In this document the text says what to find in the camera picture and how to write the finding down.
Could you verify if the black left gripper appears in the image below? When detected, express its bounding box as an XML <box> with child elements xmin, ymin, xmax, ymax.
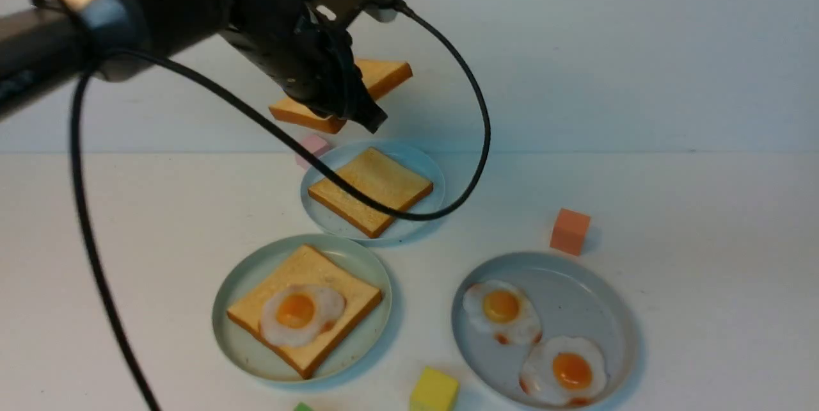
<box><xmin>221</xmin><ymin>0</ymin><xmax>387</xmax><ymax>133</ymax></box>

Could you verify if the toast slice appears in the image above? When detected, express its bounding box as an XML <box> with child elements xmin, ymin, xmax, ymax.
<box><xmin>227</xmin><ymin>244</ymin><xmax>383</xmax><ymax>380</ymax></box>
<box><xmin>309</xmin><ymin>147</ymin><xmax>433</xmax><ymax>238</ymax></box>
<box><xmin>269</xmin><ymin>58</ymin><xmax>413</xmax><ymax>134</ymax></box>

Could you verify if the fried egg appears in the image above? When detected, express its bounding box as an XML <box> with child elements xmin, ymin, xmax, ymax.
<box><xmin>258</xmin><ymin>285</ymin><xmax>346</xmax><ymax>348</ymax></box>
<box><xmin>518</xmin><ymin>336</ymin><xmax>608</xmax><ymax>407</ymax></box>
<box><xmin>462</xmin><ymin>279</ymin><xmax>543</xmax><ymax>346</ymax></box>

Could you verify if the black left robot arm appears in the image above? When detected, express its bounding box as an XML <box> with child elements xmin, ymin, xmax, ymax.
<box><xmin>2</xmin><ymin>0</ymin><xmax>398</xmax><ymax>132</ymax></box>

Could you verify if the pink cube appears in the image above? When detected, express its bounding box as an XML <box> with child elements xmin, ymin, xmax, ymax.
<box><xmin>295</xmin><ymin>134</ymin><xmax>331</xmax><ymax>171</ymax></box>

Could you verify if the small light blue plate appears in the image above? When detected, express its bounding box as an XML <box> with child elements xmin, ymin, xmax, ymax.
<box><xmin>299</xmin><ymin>140</ymin><xmax>447</xmax><ymax>245</ymax></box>

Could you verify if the green empty plate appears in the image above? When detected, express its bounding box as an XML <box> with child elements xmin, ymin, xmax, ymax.
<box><xmin>211</xmin><ymin>234</ymin><xmax>402</xmax><ymax>389</ymax></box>

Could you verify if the orange cube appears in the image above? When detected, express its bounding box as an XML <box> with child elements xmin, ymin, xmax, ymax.
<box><xmin>550</xmin><ymin>209</ymin><xmax>591</xmax><ymax>257</ymax></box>

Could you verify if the yellow cube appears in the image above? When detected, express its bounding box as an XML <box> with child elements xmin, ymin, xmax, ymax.
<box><xmin>408</xmin><ymin>367</ymin><xmax>460</xmax><ymax>411</ymax></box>

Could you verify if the green cube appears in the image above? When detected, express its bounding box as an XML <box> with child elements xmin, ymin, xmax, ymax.
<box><xmin>292</xmin><ymin>402</ymin><xmax>314</xmax><ymax>411</ymax></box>

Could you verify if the left camera cable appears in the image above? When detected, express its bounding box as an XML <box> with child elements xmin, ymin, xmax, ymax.
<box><xmin>29</xmin><ymin>0</ymin><xmax>492</xmax><ymax>411</ymax></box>

